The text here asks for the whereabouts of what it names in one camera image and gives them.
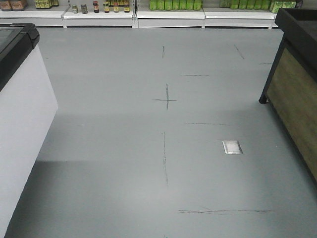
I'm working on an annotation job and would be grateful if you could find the metal floor outlet plate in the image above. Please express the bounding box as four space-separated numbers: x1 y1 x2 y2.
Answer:
222 140 243 155

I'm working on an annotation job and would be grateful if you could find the green bottle row left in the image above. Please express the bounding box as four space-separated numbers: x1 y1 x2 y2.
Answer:
149 0 203 11

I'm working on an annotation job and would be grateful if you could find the green bottle row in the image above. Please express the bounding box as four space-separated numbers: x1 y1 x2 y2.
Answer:
149 0 203 11
219 0 303 13

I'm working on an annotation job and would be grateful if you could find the dark sauce jar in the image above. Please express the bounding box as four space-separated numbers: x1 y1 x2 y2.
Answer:
123 2 130 13

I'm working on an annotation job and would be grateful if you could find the yellow-label small jar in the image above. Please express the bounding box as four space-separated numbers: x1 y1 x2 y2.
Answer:
113 2 119 13

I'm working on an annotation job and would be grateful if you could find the yellow-label sauce jar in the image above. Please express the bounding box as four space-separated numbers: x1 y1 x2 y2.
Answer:
103 0 110 13

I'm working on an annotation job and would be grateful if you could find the white chest freezer black lid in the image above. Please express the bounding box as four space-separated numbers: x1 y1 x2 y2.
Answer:
0 23 58 237

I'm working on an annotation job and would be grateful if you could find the red-lid sauce jar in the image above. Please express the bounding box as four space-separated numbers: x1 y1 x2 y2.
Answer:
92 0 100 13

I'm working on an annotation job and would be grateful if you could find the small grey-lid jar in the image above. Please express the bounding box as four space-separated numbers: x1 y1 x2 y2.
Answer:
80 4 88 14

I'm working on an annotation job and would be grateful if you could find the small green-lid jar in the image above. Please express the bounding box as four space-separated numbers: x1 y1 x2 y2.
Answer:
72 5 78 14

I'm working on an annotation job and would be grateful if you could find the white store shelf unit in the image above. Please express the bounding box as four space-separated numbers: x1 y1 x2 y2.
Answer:
0 0 276 29

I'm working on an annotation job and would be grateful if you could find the green bottle row right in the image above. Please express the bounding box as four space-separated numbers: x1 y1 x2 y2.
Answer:
219 0 303 13

